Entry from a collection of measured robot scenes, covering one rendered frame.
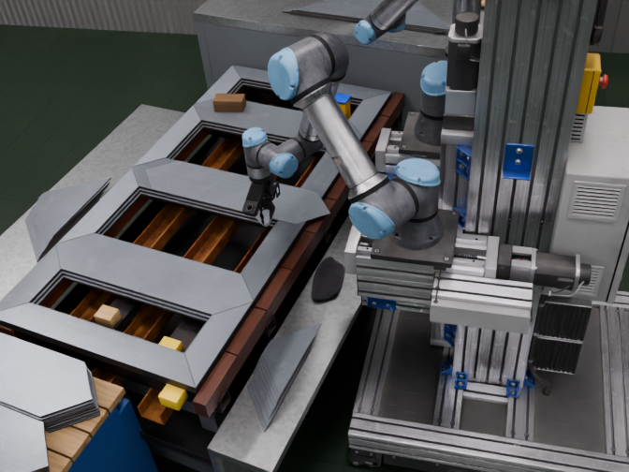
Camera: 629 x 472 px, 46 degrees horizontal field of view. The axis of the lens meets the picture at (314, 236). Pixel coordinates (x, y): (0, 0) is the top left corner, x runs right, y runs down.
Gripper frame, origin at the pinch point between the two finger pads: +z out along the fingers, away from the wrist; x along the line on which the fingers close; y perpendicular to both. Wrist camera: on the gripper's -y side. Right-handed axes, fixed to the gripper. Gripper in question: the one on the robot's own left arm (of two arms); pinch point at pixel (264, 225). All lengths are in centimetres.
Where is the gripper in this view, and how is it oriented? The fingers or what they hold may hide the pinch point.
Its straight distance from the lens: 245.8
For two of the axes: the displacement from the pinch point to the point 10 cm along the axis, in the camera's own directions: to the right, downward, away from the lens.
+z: 0.7, 7.4, 6.7
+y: 4.1, -6.4, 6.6
